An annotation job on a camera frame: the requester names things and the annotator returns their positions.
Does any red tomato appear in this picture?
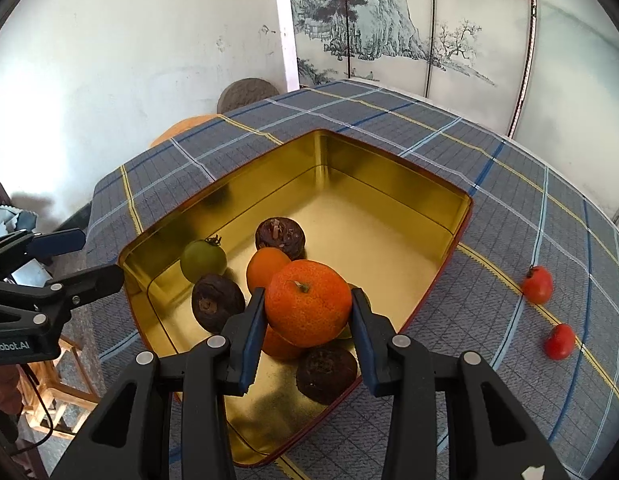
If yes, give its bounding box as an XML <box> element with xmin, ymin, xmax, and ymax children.
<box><xmin>520</xmin><ymin>266</ymin><xmax>554</xmax><ymax>306</ymax></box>
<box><xmin>544</xmin><ymin>323</ymin><xmax>576</xmax><ymax>361</ymax></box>

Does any large orange mandarin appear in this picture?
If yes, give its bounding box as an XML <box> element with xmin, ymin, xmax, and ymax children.
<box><xmin>264</xmin><ymin>259</ymin><xmax>353</xmax><ymax>349</ymax></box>

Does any painted landscape folding screen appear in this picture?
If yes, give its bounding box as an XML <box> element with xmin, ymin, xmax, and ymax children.
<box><xmin>284</xmin><ymin>0</ymin><xmax>619</xmax><ymax>221</ymax></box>

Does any person's left hand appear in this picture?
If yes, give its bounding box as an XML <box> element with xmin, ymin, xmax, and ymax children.
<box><xmin>0</xmin><ymin>362</ymin><xmax>24</xmax><ymax>416</ymax></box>

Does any light wooden chair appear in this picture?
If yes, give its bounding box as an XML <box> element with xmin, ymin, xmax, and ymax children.
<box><xmin>19</xmin><ymin>335</ymin><xmax>100</xmax><ymax>441</ymax></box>

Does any round orange stool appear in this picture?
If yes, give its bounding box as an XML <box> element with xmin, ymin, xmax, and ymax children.
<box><xmin>150</xmin><ymin>115</ymin><xmax>225</xmax><ymax>148</ymax></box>

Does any black cable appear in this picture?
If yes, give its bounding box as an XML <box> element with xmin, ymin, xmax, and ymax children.
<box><xmin>9</xmin><ymin>365</ymin><xmax>55</xmax><ymax>456</ymax></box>

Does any red and gold tin box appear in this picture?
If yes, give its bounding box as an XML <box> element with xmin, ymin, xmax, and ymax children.
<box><xmin>118</xmin><ymin>129</ymin><xmax>474</xmax><ymax>468</ymax></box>

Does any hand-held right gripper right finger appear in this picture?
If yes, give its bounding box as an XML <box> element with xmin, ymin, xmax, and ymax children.
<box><xmin>350</xmin><ymin>287</ymin><xmax>573</xmax><ymax>480</ymax></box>

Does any round brown stool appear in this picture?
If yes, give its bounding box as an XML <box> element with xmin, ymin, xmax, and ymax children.
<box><xmin>216</xmin><ymin>78</ymin><xmax>281</xmax><ymax>115</ymax></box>

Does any small smooth orange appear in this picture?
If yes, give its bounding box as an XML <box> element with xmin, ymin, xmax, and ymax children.
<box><xmin>246</xmin><ymin>248</ymin><xmax>292</xmax><ymax>306</ymax></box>

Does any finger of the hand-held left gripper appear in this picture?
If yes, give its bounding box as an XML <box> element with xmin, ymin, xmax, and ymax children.
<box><xmin>0</xmin><ymin>262</ymin><xmax>126</xmax><ymax>331</ymax></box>
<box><xmin>0</xmin><ymin>228</ymin><xmax>87</xmax><ymax>281</ymax></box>

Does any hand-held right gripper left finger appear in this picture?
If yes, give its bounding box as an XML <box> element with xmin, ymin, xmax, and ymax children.
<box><xmin>62</xmin><ymin>287</ymin><xmax>267</xmax><ymax>480</ymax></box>

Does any dark brown fruit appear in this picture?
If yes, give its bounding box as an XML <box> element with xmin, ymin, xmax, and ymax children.
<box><xmin>254</xmin><ymin>216</ymin><xmax>306</xmax><ymax>262</ymax></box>
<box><xmin>191</xmin><ymin>273</ymin><xmax>246</xmax><ymax>333</ymax></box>
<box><xmin>296</xmin><ymin>345</ymin><xmax>361</xmax><ymax>406</ymax></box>

